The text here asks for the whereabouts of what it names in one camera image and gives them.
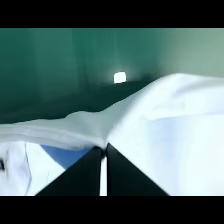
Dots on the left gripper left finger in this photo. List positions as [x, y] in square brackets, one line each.
[78, 176]

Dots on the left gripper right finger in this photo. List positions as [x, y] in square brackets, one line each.
[128, 176]

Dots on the white shirt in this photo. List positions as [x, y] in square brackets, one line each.
[173, 133]

